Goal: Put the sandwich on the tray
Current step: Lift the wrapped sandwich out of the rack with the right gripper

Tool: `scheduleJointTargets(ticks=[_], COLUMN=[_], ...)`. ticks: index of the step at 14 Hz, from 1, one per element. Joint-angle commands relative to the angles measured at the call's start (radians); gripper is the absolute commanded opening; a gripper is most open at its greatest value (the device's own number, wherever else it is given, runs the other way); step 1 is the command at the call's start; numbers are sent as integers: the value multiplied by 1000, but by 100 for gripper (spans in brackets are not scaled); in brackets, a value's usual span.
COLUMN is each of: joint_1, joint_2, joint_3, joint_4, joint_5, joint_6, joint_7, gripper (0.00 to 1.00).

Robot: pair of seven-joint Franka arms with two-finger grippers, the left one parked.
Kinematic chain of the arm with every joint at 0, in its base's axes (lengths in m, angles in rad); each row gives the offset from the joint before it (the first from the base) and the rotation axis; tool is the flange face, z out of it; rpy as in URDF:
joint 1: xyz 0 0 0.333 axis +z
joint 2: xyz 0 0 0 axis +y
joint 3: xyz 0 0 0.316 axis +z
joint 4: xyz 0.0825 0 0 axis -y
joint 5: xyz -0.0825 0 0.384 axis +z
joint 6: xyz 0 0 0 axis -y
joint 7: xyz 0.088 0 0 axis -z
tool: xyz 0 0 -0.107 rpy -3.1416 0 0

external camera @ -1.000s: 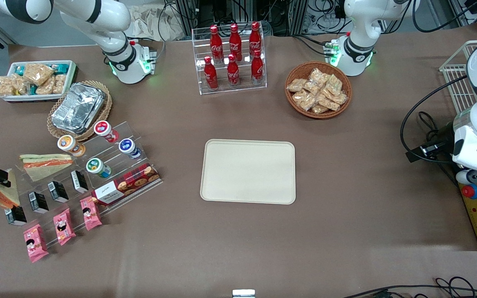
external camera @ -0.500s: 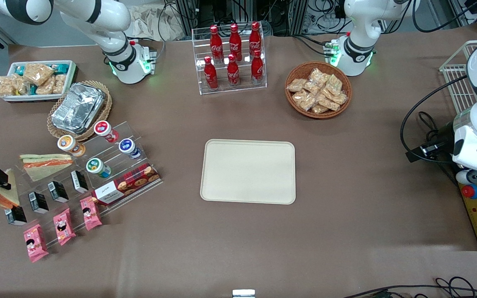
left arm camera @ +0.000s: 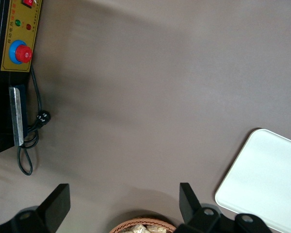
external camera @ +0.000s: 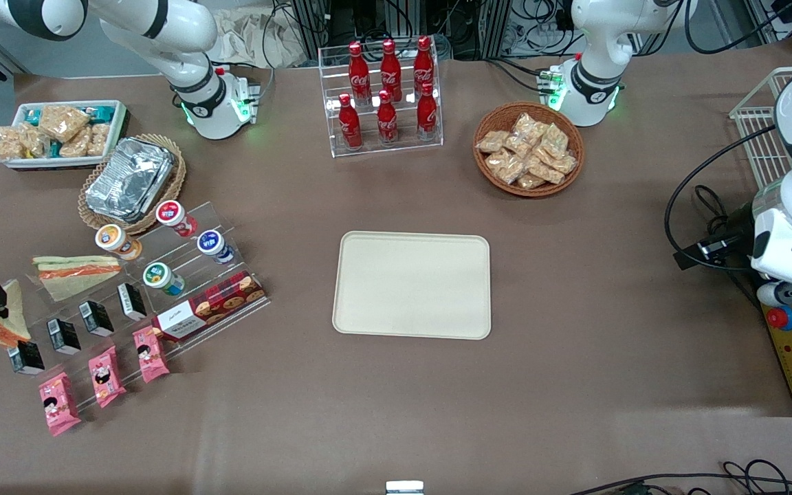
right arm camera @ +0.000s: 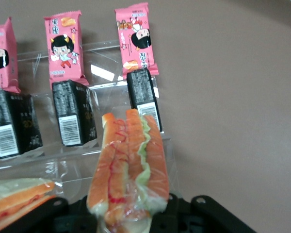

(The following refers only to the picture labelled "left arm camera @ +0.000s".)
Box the round wicker basket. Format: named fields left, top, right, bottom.
left=108, top=217, right=177, bottom=233

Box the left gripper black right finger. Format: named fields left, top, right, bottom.
left=176, top=183, right=220, bottom=233

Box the beige serving tray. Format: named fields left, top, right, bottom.
left=214, top=128, right=291, bottom=233

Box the rice cracker snack pack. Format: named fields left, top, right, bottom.
left=126, top=223, right=148, bottom=233
left=146, top=224, right=169, bottom=233

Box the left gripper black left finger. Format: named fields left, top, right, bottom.
left=4, top=183, right=71, bottom=233

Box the black sealer power cable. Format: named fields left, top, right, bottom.
left=17, top=64, right=52, bottom=176

